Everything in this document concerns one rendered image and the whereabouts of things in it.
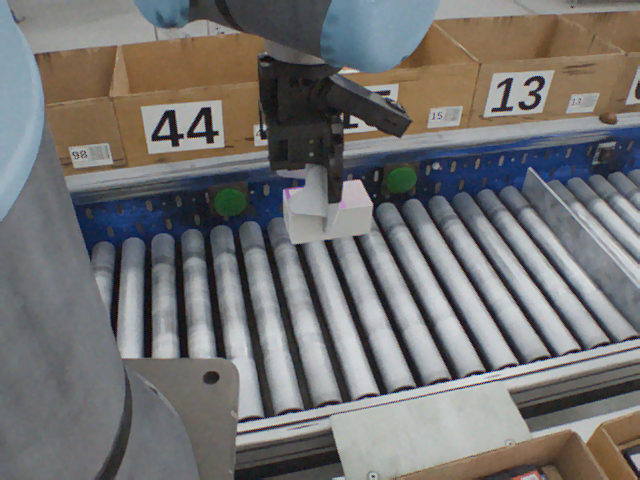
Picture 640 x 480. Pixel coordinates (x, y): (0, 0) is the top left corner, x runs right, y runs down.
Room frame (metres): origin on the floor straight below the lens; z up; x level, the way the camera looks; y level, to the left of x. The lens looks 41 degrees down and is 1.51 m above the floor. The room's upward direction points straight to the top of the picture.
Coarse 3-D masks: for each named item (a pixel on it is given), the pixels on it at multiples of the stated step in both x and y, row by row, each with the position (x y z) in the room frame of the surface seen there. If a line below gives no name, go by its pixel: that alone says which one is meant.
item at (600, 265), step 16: (528, 176) 1.07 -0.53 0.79; (528, 192) 1.05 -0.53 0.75; (544, 192) 1.00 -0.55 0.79; (544, 208) 0.98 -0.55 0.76; (560, 208) 0.93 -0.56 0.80; (560, 224) 0.92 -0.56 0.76; (576, 224) 0.87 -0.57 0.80; (560, 240) 0.90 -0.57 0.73; (576, 240) 0.86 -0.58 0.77; (592, 240) 0.82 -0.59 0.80; (576, 256) 0.84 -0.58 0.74; (592, 256) 0.80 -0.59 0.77; (608, 256) 0.76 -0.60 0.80; (592, 272) 0.78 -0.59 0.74; (608, 272) 0.75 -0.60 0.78; (624, 272) 0.72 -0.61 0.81; (608, 288) 0.73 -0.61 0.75; (624, 288) 0.70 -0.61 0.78; (624, 304) 0.68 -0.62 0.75
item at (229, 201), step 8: (224, 192) 0.93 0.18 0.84; (232, 192) 0.93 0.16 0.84; (240, 192) 0.94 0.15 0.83; (216, 200) 0.92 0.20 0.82; (224, 200) 0.92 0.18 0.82; (232, 200) 0.92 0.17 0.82; (240, 200) 0.93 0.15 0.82; (216, 208) 0.92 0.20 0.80; (224, 208) 0.92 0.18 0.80; (232, 208) 0.92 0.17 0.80; (240, 208) 0.93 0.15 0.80
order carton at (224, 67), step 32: (128, 64) 1.24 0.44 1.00; (160, 64) 1.26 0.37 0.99; (192, 64) 1.27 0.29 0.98; (224, 64) 1.29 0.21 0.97; (256, 64) 1.31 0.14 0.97; (128, 96) 0.96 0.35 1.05; (160, 96) 0.98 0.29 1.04; (192, 96) 0.99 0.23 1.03; (224, 96) 1.00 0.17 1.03; (256, 96) 1.02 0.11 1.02; (128, 128) 0.96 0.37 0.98; (224, 128) 1.00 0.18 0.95; (128, 160) 0.96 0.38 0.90; (160, 160) 0.97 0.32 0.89
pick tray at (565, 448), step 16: (560, 432) 0.36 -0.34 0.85; (576, 432) 0.36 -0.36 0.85; (512, 448) 0.34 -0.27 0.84; (528, 448) 0.35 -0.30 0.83; (544, 448) 0.36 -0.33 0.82; (560, 448) 0.36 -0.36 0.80; (576, 448) 0.35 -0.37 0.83; (448, 464) 0.32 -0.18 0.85; (464, 464) 0.33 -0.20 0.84; (480, 464) 0.33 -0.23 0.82; (496, 464) 0.34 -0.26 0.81; (512, 464) 0.35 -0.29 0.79; (528, 464) 0.35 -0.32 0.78; (544, 464) 0.36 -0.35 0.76; (560, 464) 0.35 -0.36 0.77; (576, 464) 0.33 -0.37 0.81; (592, 464) 0.32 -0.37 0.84
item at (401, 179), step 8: (400, 168) 1.01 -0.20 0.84; (408, 168) 1.02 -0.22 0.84; (392, 176) 1.01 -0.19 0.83; (400, 176) 1.01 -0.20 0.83; (408, 176) 1.01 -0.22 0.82; (392, 184) 1.00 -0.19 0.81; (400, 184) 1.01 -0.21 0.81; (408, 184) 1.01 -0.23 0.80; (392, 192) 1.01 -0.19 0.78; (400, 192) 1.01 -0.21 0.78
